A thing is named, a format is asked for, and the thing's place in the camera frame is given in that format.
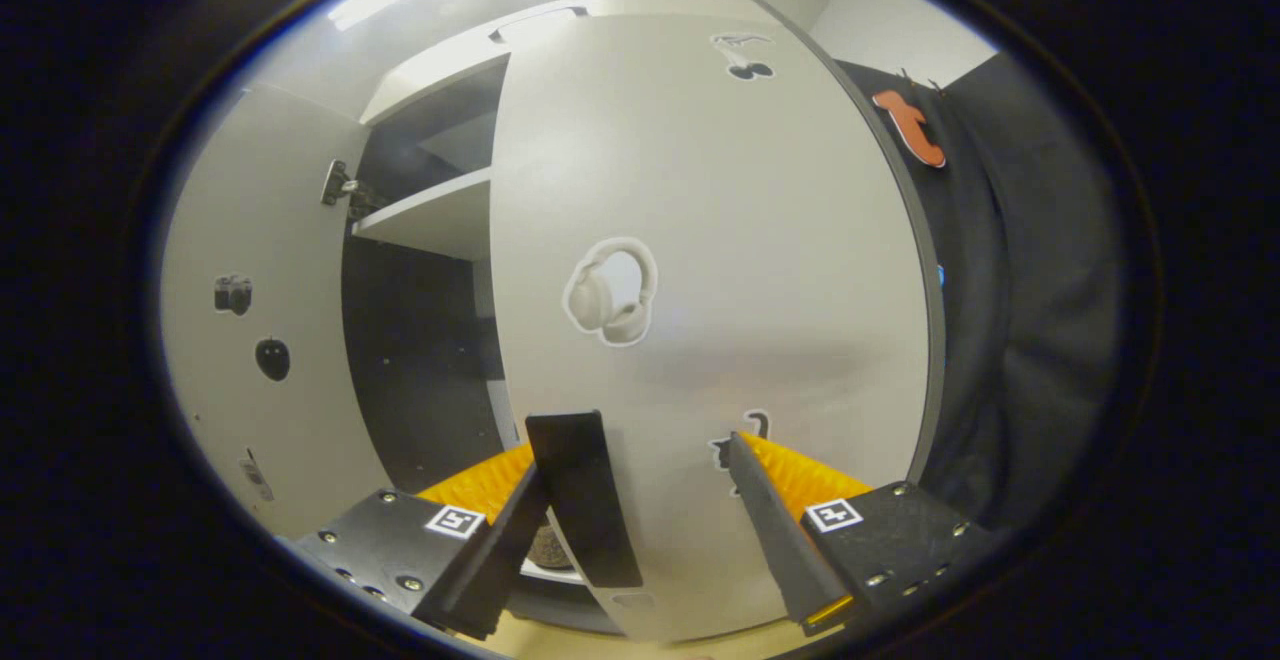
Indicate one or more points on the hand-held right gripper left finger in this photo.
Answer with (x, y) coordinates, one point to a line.
(505, 560)

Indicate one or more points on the white camera-sticker cabinet door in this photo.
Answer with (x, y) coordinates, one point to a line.
(270, 190)

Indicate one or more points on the white shoe cabinet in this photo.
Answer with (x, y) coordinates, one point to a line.
(420, 370)

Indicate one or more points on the metal door hinge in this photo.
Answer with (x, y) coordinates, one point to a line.
(345, 188)

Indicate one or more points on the black backdrop cloth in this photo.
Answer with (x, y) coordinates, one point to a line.
(1040, 290)

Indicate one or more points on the white cabinet drawer front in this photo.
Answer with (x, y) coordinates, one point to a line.
(440, 70)

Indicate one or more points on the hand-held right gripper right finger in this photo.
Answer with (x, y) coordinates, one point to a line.
(780, 550)

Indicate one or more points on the brown fuzzy shoe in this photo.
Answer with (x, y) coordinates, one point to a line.
(548, 546)

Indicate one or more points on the white headphone-sticker cabinet door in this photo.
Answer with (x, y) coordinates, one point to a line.
(750, 240)

